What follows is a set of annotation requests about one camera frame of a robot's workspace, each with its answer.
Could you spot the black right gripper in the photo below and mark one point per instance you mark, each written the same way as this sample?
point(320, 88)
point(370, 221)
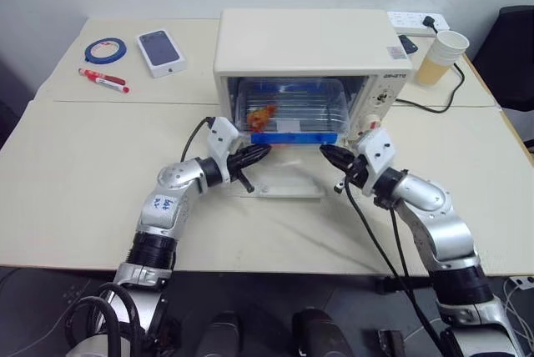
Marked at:
point(354, 171)

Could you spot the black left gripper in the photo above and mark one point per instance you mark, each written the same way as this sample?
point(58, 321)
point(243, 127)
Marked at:
point(238, 163)

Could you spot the clear food container blue rim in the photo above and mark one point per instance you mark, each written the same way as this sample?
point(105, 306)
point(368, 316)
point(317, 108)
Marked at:
point(292, 138)

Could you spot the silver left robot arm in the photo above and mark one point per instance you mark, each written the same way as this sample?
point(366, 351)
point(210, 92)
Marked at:
point(164, 207)

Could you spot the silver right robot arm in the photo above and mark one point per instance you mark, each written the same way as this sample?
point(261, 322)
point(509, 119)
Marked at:
point(446, 227)

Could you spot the orange food piece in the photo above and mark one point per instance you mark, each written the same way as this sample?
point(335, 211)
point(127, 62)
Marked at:
point(259, 118)

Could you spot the glass toaster oven door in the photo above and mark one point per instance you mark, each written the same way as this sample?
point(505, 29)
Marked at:
point(288, 173)

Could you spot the cream toaster oven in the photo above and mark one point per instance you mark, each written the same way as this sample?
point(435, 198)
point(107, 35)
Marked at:
point(300, 40)

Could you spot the small black device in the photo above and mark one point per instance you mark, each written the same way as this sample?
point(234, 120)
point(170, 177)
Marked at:
point(409, 45)

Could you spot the stacked paper cups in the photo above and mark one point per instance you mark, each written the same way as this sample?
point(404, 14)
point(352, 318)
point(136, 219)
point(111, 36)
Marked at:
point(440, 58)

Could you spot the white phone box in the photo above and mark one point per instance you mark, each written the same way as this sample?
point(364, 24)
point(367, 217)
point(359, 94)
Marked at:
point(160, 50)

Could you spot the black power plug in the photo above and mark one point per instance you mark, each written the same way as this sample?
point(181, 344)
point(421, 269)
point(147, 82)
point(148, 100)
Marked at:
point(429, 23)

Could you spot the red white marker pen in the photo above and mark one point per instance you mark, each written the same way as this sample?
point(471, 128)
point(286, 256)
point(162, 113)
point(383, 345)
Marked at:
point(104, 80)

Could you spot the dark rounded shape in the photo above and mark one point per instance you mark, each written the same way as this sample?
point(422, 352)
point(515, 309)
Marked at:
point(319, 332)
point(221, 334)

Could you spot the black office chair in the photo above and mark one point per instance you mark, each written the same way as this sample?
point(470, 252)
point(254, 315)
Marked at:
point(507, 65)

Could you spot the blue tape roll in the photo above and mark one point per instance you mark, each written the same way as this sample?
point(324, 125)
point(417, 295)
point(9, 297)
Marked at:
point(92, 54)

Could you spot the white floor power strip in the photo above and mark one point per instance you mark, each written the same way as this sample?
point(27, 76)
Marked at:
point(522, 282)

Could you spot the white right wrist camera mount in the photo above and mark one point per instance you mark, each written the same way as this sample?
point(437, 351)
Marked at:
point(377, 148)

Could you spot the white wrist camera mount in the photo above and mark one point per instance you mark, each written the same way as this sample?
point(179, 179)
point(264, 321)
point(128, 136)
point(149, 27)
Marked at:
point(221, 136)
point(377, 148)

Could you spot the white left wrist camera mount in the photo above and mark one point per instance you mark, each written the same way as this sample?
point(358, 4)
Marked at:
point(221, 136)

